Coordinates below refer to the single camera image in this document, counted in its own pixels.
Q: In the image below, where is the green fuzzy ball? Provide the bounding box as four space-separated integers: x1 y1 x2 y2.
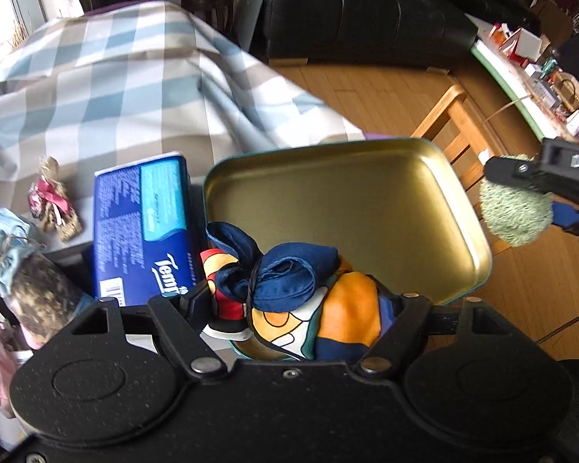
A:
479 155 552 247

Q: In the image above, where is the blue Tempo tissue pack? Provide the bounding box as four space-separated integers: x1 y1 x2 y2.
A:
93 152 201 306

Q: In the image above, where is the colourful silk scarf bundle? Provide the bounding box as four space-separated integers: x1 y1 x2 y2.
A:
201 221 396 364

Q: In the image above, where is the potpourri sachet with blue cloth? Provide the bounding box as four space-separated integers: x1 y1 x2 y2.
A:
0 208 94 350

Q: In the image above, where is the small pink ribbon sachet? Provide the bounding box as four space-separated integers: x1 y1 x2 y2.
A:
28 157 82 243

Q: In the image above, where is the wooden chair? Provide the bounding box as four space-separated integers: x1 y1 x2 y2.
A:
411 85 505 231

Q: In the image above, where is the gold metal tin box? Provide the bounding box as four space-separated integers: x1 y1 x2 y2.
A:
204 138 491 305

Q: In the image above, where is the black leather sofa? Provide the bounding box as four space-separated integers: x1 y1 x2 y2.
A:
251 0 477 69

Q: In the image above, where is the checkered blue beige tablecloth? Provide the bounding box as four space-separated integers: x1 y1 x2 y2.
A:
0 2 363 221

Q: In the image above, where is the dark round side table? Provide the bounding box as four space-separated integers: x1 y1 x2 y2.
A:
181 0 233 35

